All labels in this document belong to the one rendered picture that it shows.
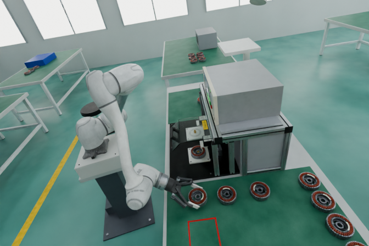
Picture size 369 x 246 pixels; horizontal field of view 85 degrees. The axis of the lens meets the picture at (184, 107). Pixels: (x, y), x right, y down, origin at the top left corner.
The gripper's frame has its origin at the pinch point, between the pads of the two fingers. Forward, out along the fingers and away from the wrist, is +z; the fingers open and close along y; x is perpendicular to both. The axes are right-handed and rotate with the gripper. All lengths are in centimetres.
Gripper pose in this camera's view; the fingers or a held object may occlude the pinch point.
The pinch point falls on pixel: (197, 196)
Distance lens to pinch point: 131.6
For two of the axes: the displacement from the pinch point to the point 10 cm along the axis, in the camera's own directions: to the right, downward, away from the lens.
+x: 3.5, -7.1, -6.1
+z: 9.1, 4.1, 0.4
